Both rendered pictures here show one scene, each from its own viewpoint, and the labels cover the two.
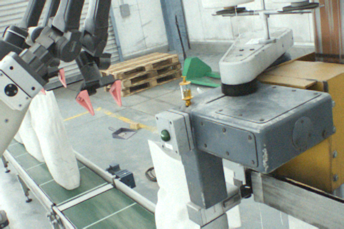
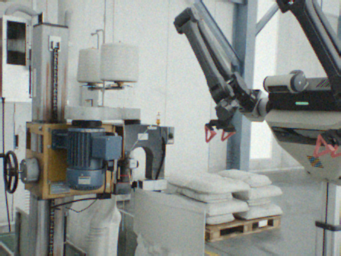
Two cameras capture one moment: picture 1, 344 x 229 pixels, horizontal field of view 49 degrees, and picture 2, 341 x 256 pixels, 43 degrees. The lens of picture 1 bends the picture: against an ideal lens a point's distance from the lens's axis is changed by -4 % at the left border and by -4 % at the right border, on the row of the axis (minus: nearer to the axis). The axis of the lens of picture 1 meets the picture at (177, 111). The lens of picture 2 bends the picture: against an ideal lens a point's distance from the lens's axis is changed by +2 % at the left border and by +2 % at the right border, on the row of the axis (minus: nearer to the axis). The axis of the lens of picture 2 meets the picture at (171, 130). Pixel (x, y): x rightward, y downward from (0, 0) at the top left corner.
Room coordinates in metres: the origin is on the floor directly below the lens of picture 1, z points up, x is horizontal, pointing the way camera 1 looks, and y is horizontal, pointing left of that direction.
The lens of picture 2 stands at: (3.04, -0.12, 1.42)
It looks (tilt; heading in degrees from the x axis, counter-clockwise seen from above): 3 degrees down; 176
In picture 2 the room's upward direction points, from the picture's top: 2 degrees clockwise
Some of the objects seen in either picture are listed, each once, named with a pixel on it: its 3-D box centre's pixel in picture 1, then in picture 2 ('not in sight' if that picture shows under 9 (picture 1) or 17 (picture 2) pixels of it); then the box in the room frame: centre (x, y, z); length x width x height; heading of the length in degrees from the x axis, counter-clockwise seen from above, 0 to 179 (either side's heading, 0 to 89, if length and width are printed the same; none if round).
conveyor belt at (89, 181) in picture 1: (41, 159); not in sight; (3.31, 1.32, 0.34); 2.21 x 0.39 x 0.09; 32
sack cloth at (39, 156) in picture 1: (28, 117); not in sight; (3.33, 1.32, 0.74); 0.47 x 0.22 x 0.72; 33
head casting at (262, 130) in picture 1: (255, 147); (130, 147); (0.85, -0.17, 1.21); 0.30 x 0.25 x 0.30; 32
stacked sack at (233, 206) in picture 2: not in sight; (218, 206); (-1.77, 0.80, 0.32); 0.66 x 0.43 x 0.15; 124
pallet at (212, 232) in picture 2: not in sight; (222, 219); (-2.11, 0.93, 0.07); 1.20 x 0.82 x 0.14; 124
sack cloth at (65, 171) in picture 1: (52, 135); not in sight; (2.69, 0.94, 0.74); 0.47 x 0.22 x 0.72; 30
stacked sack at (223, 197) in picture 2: not in sight; (203, 192); (-1.92, 0.65, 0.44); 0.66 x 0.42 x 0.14; 26
